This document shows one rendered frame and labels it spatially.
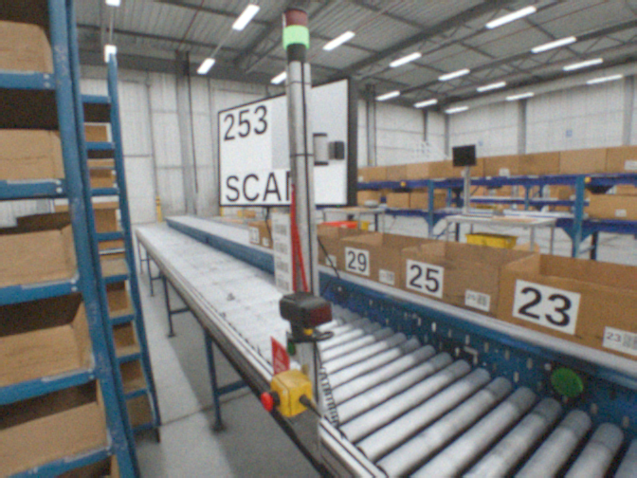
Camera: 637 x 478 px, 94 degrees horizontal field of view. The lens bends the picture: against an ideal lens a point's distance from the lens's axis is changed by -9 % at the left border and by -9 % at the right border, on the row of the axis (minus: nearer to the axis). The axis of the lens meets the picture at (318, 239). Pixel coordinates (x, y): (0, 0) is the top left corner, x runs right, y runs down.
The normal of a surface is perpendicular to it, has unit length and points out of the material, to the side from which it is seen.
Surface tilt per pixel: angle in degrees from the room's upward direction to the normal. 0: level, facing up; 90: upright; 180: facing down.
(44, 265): 91
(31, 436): 91
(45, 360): 91
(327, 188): 86
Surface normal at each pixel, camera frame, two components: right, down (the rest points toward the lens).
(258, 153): -0.59, 0.08
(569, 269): -0.83, 0.11
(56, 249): 0.57, 0.11
